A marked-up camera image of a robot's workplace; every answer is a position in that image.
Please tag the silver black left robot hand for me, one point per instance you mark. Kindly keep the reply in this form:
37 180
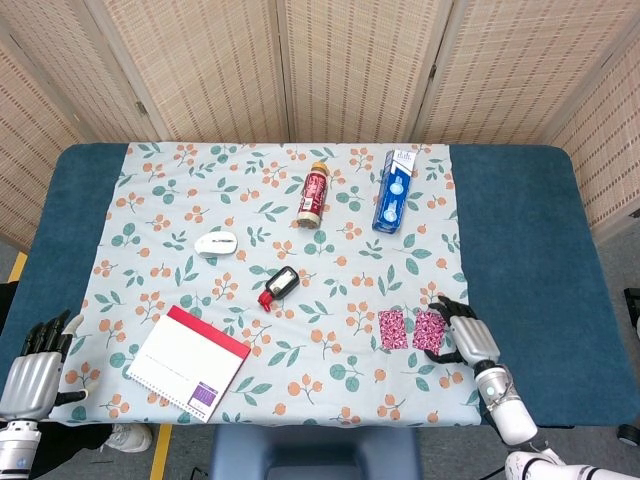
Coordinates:
32 382

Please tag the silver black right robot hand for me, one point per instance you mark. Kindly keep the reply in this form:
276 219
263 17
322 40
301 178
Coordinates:
472 340

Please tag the pink patterned card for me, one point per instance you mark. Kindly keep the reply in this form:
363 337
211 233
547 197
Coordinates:
429 331
392 330

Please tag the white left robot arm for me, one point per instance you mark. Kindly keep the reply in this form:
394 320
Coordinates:
17 450

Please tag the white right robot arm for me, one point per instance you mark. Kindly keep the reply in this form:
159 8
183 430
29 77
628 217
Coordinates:
510 415

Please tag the black trouser leg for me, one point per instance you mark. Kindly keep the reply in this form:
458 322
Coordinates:
70 445

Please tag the blue padded table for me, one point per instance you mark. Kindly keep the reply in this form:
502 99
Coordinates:
525 250

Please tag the white sneaker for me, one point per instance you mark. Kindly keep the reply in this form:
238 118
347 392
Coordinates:
130 437

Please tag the red cover spiral notebook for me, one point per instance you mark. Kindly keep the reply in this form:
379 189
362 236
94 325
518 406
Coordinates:
185 365

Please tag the blue white carton box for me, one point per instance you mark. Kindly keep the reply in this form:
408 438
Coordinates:
392 200

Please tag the black equipment stand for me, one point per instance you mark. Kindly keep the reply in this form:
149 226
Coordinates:
634 305

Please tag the blue grey chair seat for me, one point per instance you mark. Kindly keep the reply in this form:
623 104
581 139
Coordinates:
310 450

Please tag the black ink bottle red cap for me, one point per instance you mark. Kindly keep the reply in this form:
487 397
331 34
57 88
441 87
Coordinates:
282 284

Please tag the red labelled drink bottle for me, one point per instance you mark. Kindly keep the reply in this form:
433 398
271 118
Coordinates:
312 195

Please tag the white computer mouse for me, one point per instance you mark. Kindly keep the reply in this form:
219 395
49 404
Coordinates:
215 245

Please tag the floral leaf berry tablecloth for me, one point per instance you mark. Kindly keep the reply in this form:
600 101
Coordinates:
250 210

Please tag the brass screen hinge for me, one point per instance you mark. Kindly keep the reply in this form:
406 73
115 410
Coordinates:
141 108
433 70

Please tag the woven folding screen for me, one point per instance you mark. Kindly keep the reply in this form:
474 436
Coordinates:
200 65

